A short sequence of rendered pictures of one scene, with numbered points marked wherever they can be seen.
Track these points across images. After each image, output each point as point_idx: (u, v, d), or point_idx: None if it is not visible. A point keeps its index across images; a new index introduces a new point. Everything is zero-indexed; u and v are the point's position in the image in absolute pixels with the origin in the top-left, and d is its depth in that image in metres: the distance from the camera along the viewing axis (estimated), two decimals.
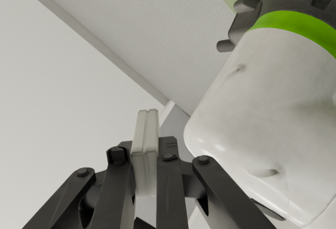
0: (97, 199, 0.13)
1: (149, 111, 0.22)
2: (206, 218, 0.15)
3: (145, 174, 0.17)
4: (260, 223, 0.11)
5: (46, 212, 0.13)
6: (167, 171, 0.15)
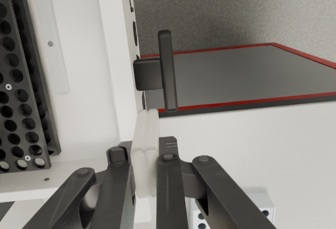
0: (97, 199, 0.13)
1: (149, 111, 0.22)
2: (206, 218, 0.15)
3: (145, 174, 0.17)
4: (260, 223, 0.11)
5: (46, 212, 0.13)
6: (167, 171, 0.15)
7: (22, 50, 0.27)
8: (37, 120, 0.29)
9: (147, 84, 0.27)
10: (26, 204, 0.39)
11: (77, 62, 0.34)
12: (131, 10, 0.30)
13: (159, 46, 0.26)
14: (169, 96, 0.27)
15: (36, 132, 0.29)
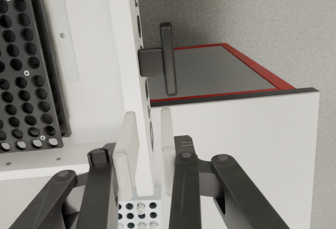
0: (81, 202, 0.13)
1: (162, 110, 0.22)
2: (223, 217, 0.15)
3: (128, 176, 0.17)
4: (276, 225, 0.11)
5: (28, 216, 0.13)
6: (184, 170, 0.15)
7: (39, 40, 0.31)
8: (51, 103, 0.32)
9: (150, 70, 0.30)
10: None
11: (86, 53, 0.37)
12: (136, 5, 0.33)
13: (161, 37, 0.29)
14: (170, 81, 0.31)
15: (51, 114, 0.33)
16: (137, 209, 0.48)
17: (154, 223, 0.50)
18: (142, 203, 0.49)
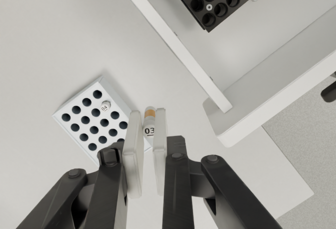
0: (90, 200, 0.13)
1: (157, 110, 0.23)
2: (213, 218, 0.15)
3: (137, 175, 0.17)
4: (267, 224, 0.11)
5: (38, 214, 0.13)
6: (175, 170, 0.15)
7: None
8: None
9: None
10: None
11: None
12: None
13: None
14: None
15: (240, 1, 0.28)
16: None
17: None
18: None
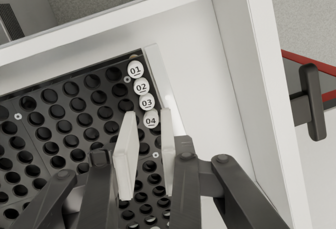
0: (81, 202, 0.13)
1: (162, 110, 0.22)
2: (223, 217, 0.15)
3: (128, 176, 0.17)
4: (276, 225, 0.11)
5: (28, 216, 0.13)
6: (184, 170, 0.15)
7: None
8: None
9: (298, 120, 0.26)
10: None
11: (190, 107, 0.33)
12: None
13: (307, 82, 0.25)
14: (320, 126, 0.27)
15: None
16: (142, 79, 0.24)
17: (152, 99, 0.25)
18: (147, 84, 0.25)
